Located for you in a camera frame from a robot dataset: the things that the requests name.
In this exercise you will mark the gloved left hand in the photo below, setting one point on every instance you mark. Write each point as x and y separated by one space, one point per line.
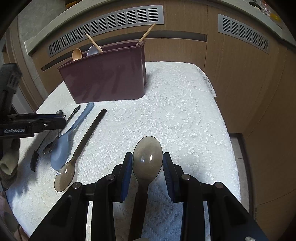
9 162

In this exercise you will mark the blue plastic spoon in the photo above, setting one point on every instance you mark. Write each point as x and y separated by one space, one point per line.
61 149

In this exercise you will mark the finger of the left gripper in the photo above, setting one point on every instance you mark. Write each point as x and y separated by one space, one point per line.
47 117
48 128

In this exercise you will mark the maroon utensil holder box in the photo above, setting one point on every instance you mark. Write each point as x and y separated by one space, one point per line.
117 73

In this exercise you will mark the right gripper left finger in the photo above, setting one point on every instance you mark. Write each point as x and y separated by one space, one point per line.
109 189

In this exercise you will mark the long grey vent grille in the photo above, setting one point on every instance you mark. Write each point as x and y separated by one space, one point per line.
116 20

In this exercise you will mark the wooden chopstick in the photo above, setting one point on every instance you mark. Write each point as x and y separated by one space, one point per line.
146 33
94 43

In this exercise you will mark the wooden spoon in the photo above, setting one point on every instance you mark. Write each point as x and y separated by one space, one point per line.
76 54

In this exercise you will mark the black skeleton-handle spoon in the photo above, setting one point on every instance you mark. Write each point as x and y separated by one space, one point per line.
50 146

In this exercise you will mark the small grey vent grille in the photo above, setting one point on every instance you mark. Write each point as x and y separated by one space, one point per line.
239 30

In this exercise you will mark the wooden chopstick in holder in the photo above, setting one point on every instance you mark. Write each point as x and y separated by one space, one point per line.
146 33

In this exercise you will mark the black shovel spoon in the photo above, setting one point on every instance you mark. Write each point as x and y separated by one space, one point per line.
35 155

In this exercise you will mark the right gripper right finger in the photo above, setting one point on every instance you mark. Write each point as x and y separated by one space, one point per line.
187 189

